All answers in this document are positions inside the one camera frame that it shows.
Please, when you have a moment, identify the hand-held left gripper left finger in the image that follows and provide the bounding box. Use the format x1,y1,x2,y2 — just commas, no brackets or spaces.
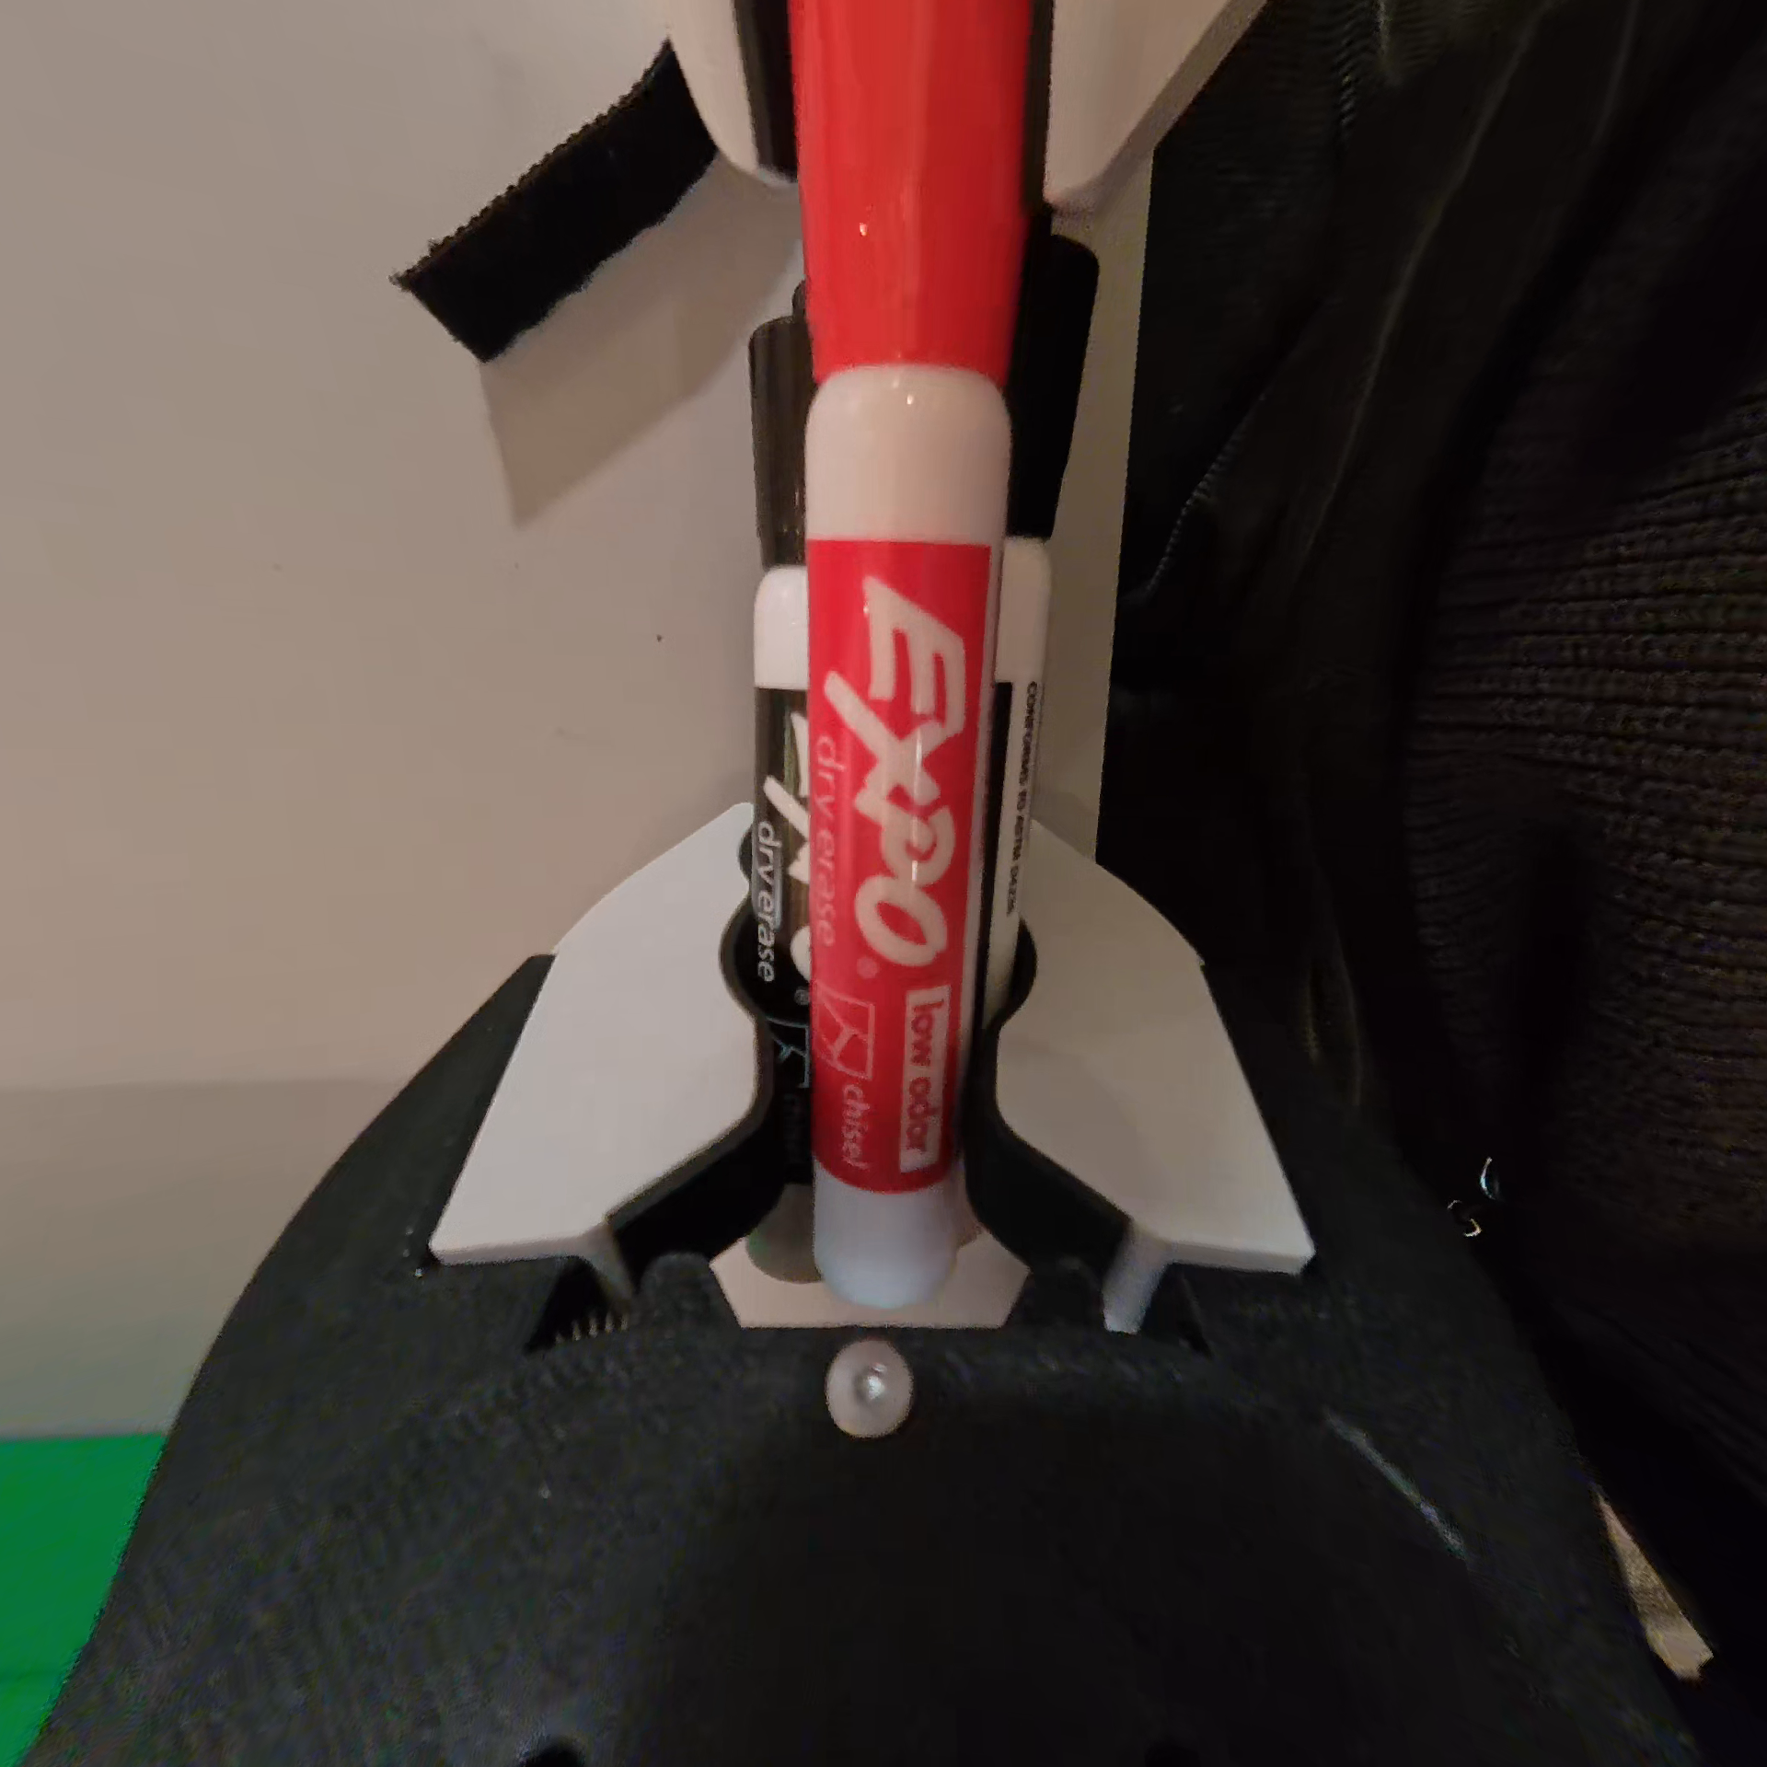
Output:
430,799,782,1298

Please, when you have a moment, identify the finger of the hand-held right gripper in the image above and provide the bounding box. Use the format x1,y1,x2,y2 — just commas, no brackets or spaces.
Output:
1029,0,1274,228
670,0,806,184

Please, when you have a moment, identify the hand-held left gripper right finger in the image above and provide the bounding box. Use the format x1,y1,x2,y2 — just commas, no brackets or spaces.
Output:
968,829,1313,1330

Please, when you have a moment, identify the black velcro strap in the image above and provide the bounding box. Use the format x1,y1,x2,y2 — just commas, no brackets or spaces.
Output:
392,38,721,367

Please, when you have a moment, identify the red dry erase marker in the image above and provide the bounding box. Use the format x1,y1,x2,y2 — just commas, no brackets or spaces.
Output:
785,0,1040,1306

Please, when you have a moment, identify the black dry erase marker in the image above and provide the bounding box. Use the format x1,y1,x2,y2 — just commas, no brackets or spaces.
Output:
745,317,833,1285
984,235,1106,1030

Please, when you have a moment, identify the green plastic bin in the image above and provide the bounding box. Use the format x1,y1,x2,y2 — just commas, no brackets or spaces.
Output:
0,1433,170,1756

